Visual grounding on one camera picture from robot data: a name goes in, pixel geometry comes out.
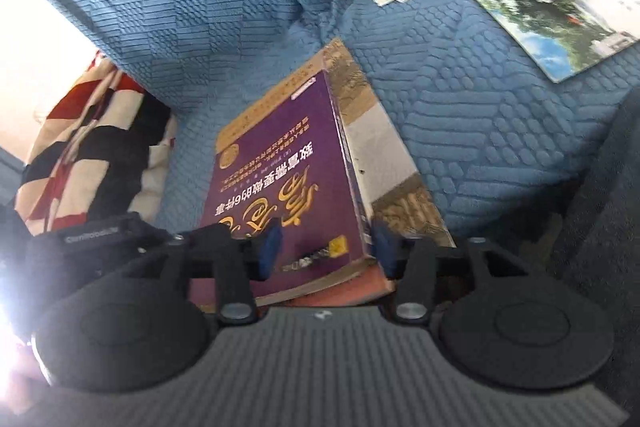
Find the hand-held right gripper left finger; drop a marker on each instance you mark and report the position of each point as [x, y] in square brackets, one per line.
[270, 252]

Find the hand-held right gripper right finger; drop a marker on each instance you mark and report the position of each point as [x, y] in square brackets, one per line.
[385, 252]

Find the white and orange book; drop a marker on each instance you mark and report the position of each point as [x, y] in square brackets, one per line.
[350, 289]

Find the purple book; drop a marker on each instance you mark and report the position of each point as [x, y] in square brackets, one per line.
[290, 172]

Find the gold patterned book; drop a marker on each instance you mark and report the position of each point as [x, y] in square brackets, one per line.
[370, 142]

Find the photo cover booklet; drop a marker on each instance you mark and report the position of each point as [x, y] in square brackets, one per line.
[540, 27]

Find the person's left hand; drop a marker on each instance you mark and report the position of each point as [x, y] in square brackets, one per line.
[27, 374]

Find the red white navy striped blanket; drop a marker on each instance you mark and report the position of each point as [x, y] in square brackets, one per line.
[85, 142]

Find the blue textured sofa seat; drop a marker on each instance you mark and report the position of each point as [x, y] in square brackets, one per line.
[475, 117]

